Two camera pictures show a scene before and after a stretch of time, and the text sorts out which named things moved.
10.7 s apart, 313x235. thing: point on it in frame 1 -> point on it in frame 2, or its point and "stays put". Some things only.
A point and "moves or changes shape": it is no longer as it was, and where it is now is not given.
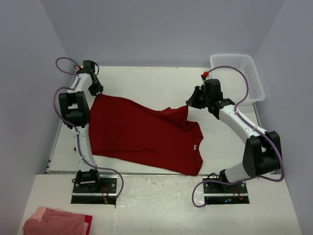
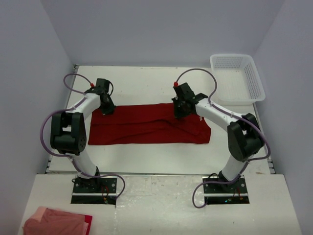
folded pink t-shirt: [47, 221] stays put
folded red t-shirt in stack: [88, 219] stays put
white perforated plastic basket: [232, 81] stays put
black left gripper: [99, 88] -> [110, 110]
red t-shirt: [162, 137] moves or changes shape
